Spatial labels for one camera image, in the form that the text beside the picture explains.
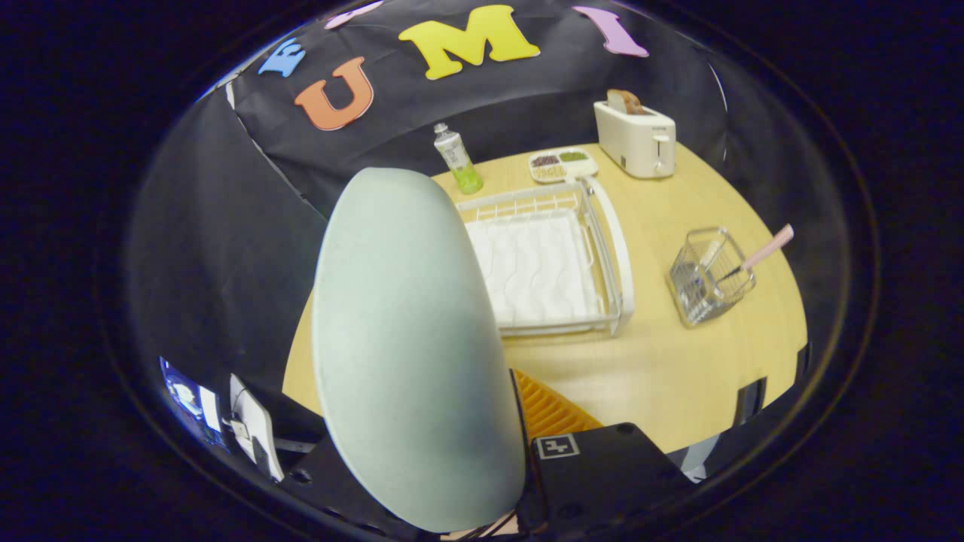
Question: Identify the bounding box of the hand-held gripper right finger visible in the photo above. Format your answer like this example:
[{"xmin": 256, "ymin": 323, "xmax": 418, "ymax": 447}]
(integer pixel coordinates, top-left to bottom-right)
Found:
[{"xmin": 511, "ymin": 369, "xmax": 695, "ymax": 538}]

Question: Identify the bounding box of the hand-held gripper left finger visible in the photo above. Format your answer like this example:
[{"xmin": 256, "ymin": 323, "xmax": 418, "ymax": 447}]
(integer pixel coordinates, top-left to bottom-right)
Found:
[{"xmin": 282, "ymin": 433, "xmax": 447, "ymax": 540}]

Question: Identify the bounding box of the pale green plate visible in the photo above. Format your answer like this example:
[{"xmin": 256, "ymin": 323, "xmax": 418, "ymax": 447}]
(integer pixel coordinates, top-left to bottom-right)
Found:
[{"xmin": 311, "ymin": 167, "xmax": 526, "ymax": 534}]

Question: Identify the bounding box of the metal wire basket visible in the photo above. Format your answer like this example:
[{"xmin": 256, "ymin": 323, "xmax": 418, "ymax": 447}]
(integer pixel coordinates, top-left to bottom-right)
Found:
[{"xmin": 667, "ymin": 227, "xmax": 757, "ymax": 328}]

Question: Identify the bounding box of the white wire dish rack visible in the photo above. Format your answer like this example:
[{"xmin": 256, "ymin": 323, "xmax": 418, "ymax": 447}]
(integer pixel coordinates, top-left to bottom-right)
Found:
[{"xmin": 456, "ymin": 175, "xmax": 636, "ymax": 337}]

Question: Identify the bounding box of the pink checkered handle spoon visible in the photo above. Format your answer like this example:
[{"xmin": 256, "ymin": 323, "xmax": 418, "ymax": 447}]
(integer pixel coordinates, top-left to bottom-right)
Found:
[{"xmin": 708, "ymin": 224, "xmax": 795, "ymax": 291}]

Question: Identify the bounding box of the lit computer screen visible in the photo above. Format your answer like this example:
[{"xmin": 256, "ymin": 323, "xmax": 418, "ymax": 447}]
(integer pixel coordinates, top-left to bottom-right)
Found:
[{"xmin": 160, "ymin": 358, "xmax": 227, "ymax": 446}]

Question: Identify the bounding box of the white ribbed drain tray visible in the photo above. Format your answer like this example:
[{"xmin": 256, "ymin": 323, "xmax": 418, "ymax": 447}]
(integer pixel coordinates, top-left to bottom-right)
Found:
[{"xmin": 465, "ymin": 213, "xmax": 606, "ymax": 326}]

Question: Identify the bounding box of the black backdrop cloth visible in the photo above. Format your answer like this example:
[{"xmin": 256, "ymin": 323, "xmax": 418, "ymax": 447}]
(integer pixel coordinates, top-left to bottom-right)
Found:
[{"xmin": 124, "ymin": 0, "xmax": 730, "ymax": 426}]

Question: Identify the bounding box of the small divided snack tray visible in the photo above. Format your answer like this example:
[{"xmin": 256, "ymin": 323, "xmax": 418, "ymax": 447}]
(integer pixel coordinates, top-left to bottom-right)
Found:
[{"xmin": 527, "ymin": 148, "xmax": 599, "ymax": 185}]

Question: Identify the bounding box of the white toaster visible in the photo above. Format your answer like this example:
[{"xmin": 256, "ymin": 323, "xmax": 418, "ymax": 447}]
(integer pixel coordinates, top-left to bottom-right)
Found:
[{"xmin": 593, "ymin": 100, "xmax": 677, "ymax": 180}]

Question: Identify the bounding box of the clear bottle green liquid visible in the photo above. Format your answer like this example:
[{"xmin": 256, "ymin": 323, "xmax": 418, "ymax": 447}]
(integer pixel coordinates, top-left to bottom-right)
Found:
[{"xmin": 433, "ymin": 123, "xmax": 484, "ymax": 195}]

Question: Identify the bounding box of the white device with cable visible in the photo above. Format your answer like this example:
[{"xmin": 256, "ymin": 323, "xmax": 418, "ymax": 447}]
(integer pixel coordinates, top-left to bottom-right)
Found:
[{"xmin": 228, "ymin": 374, "xmax": 285, "ymax": 483}]

